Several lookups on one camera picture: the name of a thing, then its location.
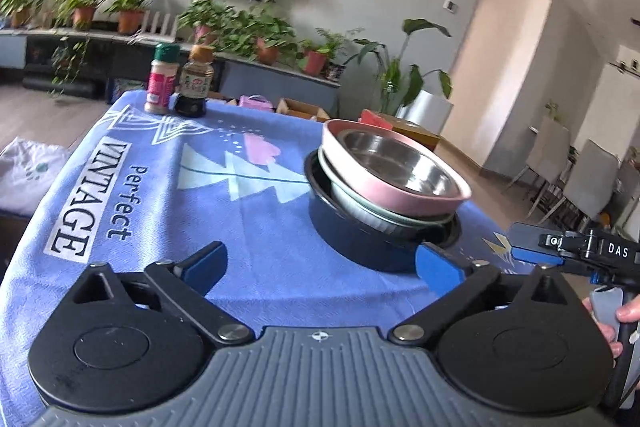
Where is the black plastic bowl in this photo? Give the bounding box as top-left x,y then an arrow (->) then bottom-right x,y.
304,150 -> 462,274

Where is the pink bowl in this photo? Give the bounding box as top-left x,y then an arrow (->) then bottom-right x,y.
321,119 -> 472,218

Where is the stainless steel bowl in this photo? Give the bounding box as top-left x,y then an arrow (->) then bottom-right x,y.
337,130 -> 459,197

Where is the large white bowl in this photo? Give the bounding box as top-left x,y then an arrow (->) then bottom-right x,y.
331,183 -> 454,239

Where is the person's right hand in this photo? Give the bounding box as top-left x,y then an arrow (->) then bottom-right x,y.
597,296 -> 640,358

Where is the grey dining chair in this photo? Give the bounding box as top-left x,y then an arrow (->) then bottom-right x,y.
538,140 -> 618,225
506,116 -> 570,218

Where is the blue printed tablecloth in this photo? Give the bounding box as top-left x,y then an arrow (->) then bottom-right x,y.
0,89 -> 557,427

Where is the white cylindrical planter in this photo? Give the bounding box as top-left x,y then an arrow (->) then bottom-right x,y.
395,90 -> 454,135

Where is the red cardboard box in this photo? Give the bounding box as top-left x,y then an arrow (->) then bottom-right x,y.
358,107 -> 443,153

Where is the small pink container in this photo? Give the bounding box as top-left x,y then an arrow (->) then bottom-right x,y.
239,95 -> 274,113

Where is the large leafy floor plant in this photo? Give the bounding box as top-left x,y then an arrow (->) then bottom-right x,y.
344,17 -> 454,117

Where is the white printed cloth bag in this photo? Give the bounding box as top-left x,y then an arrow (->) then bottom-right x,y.
0,138 -> 70,217

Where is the dark soy sauce bottle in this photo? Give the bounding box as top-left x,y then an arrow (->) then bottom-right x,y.
175,44 -> 214,118

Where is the open brown cardboard box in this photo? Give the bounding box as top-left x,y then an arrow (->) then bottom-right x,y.
276,98 -> 331,122

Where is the pink spice shaker green cap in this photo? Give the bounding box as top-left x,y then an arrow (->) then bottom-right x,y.
144,43 -> 180,115

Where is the white wifi router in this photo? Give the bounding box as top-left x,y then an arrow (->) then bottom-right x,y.
128,11 -> 179,46

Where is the long grey tv cabinet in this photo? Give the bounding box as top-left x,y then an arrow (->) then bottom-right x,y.
1,28 -> 340,115

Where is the potted plant terracotta pot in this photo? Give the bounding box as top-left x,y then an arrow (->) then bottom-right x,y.
178,0 -> 235,46
53,0 -> 110,30
218,8 -> 298,65
105,0 -> 153,36

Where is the potted plant red pot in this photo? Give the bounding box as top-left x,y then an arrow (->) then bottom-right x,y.
298,27 -> 363,81

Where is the leftmost potted plant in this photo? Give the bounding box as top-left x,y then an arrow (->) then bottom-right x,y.
1,0 -> 43,28

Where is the wall thermostat panel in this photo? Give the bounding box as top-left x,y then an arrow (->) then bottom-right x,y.
442,0 -> 458,14

